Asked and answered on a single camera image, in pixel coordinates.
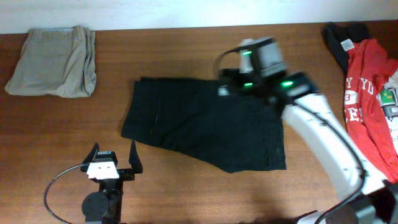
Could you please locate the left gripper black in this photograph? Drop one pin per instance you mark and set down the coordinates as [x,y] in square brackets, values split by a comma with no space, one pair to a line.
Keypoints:
[136,165]

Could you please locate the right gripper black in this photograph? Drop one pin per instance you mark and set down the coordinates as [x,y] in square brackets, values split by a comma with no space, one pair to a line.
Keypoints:
[237,88]

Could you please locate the black shorts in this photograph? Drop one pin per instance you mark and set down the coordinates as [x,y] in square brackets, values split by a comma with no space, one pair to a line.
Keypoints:
[196,118]

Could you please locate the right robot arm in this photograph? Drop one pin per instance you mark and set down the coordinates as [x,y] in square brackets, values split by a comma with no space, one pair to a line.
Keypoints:
[257,68]

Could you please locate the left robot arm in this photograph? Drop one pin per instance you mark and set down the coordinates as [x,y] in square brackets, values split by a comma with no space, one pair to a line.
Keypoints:
[105,205]

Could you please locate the folded khaki shorts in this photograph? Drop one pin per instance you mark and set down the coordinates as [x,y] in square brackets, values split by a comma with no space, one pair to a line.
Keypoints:
[58,62]

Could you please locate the black shirt with white tag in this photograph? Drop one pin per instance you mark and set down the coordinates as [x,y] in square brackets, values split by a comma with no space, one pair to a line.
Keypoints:
[340,39]

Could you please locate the red jersey with white letters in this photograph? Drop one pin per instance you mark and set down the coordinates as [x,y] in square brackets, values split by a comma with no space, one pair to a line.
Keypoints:
[369,69]

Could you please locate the white shirt with green print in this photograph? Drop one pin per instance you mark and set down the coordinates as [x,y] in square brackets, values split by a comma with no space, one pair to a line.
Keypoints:
[388,101]

